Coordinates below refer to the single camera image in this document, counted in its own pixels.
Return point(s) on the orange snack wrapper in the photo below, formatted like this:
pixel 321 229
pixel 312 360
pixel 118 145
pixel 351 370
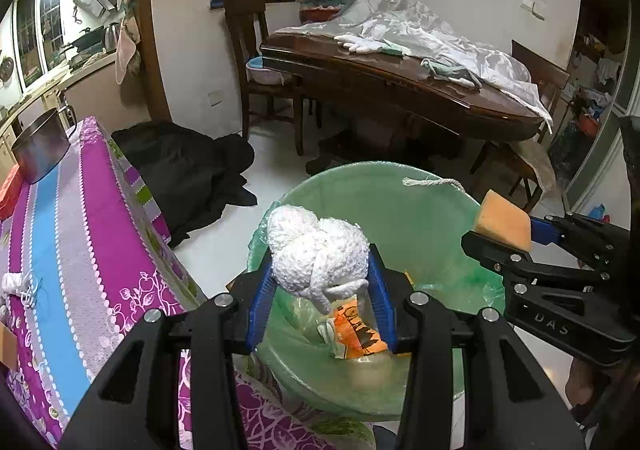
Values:
pixel 357 330

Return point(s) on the kitchen counter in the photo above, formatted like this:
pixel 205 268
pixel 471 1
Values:
pixel 75 73

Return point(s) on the orange sponge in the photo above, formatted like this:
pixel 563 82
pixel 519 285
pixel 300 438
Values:
pixel 502 220

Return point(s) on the white balled towel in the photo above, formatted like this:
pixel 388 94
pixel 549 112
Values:
pixel 310 250

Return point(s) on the beige cloth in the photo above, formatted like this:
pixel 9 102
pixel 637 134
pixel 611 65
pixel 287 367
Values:
pixel 537 165

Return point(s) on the wooden chair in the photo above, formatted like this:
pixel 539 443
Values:
pixel 245 35
pixel 542 75

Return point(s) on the purple floral striped tablecloth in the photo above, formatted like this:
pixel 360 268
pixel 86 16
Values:
pixel 90 230

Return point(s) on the cluttered storage shelf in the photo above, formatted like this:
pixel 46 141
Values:
pixel 592 105

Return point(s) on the steel kettle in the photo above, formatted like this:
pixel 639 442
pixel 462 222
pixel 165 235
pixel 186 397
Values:
pixel 112 36

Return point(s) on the green lined trash bin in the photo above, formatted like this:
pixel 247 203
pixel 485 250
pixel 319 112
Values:
pixel 425 230

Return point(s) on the white gloves pair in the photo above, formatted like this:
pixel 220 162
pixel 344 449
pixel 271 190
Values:
pixel 357 43

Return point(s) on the kitchen window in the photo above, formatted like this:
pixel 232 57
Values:
pixel 40 30

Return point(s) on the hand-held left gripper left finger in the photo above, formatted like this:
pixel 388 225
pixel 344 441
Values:
pixel 260 302

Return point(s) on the cardboard piece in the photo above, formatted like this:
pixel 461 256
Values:
pixel 6 347

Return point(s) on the black cloth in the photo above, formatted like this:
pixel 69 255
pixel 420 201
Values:
pixel 185 170

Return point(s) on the hanging pink cloth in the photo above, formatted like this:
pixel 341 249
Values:
pixel 127 50

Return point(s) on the grey green cloth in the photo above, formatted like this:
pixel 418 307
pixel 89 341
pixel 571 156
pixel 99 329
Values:
pixel 450 73

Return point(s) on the red basin with bags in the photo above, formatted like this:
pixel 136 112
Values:
pixel 320 5

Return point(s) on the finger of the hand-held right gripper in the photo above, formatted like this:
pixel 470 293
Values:
pixel 542 231
pixel 550 310

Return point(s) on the wall socket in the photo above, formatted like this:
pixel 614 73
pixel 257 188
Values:
pixel 215 98
pixel 531 5

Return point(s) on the wooden dining table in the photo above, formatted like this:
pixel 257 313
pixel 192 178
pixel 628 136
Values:
pixel 360 75

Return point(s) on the blue basin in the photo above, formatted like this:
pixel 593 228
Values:
pixel 262 70

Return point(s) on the steel pot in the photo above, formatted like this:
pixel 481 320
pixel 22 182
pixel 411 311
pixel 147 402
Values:
pixel 42 150

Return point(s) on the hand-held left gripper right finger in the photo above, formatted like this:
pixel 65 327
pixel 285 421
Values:
pixel 382 312

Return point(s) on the white plastic sheet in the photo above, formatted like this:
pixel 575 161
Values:
pixel 450 45

